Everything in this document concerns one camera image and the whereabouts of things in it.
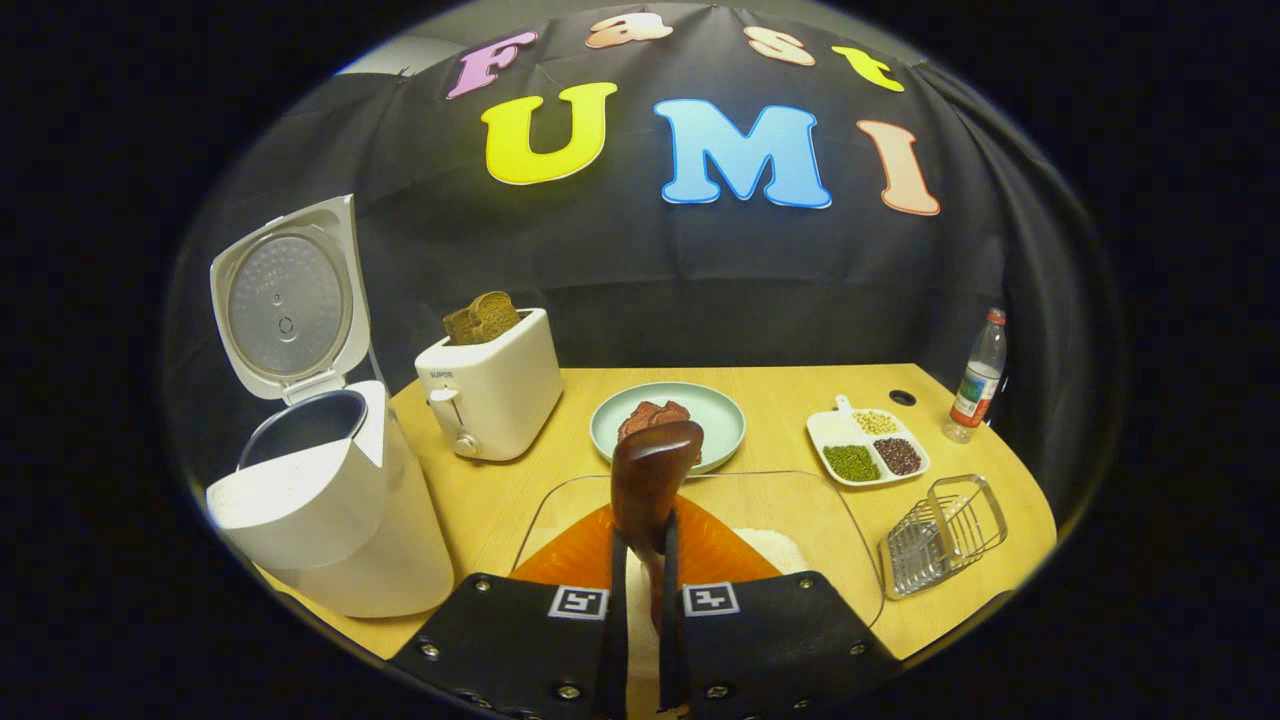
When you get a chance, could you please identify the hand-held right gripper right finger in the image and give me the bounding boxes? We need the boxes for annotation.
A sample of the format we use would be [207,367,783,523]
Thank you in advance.
[660,497,902,720]

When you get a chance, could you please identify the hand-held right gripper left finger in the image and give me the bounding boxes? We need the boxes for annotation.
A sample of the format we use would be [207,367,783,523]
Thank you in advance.
[388,503,633,720]

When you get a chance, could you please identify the brown wooden spoon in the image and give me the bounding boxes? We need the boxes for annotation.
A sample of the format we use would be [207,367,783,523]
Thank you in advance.
[612,420,706,720]

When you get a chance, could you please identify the metal wire chopstick holder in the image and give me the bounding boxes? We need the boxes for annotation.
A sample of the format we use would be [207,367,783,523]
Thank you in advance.
[880,474,1010,601]

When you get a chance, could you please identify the white rice cooker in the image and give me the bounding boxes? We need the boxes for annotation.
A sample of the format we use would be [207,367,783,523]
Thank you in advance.
[205,194,457,619]

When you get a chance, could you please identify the clear plastic container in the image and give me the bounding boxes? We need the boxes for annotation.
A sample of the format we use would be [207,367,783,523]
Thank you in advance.
[510,470,887,633]

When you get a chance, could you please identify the pale green plate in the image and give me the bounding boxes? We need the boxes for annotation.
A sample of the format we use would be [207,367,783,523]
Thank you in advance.
[590,381,748,476]

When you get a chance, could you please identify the brown meat slices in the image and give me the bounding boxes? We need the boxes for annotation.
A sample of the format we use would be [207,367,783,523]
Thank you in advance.
[617,400,694,447]

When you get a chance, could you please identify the green mung beans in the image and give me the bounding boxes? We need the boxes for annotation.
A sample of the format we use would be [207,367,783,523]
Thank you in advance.
[823,445,882,484]

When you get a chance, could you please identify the white divided dish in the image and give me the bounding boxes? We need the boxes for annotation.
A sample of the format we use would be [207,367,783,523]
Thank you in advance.
[806,394,932,489]

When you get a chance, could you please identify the white toaster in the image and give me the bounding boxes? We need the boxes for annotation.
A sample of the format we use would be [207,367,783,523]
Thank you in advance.
[414,307,565,463]

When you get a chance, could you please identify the dark red beans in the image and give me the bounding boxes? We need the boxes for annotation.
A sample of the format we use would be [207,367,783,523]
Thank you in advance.
[873,438,924,477]

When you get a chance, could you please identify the brown bread slices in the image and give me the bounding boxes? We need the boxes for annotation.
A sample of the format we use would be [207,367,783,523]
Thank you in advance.
[443,291,522,347]

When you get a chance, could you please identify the black backdrop cloth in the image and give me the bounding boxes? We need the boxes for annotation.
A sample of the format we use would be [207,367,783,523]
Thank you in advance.
[165,0,1126,481]

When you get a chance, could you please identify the clear plastic water bottle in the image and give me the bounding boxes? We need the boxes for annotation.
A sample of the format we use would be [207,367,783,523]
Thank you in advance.
[942,308,1010,445]

